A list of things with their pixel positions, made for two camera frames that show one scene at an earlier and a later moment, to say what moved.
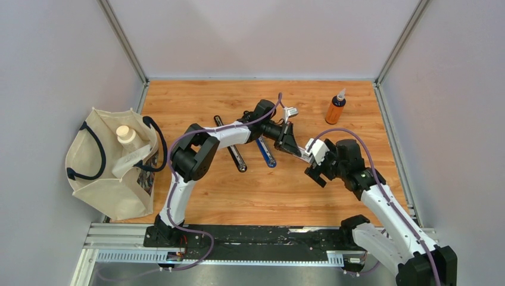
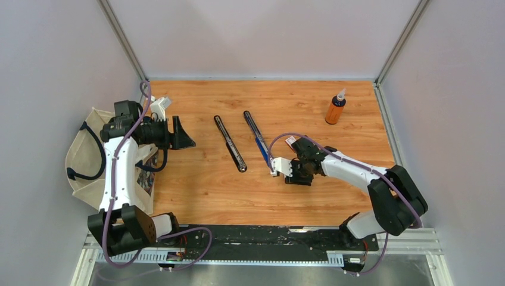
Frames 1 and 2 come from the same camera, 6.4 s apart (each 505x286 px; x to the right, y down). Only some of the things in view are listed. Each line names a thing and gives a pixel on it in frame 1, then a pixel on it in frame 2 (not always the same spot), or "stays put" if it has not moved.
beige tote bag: (122, 185) stays put
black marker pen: (240, 165) stays put
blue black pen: (266, 152) stays put
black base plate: (253, 243) stays put
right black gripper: (314, 173) → (295, 180)
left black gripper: (286, 141) → (179, 139)
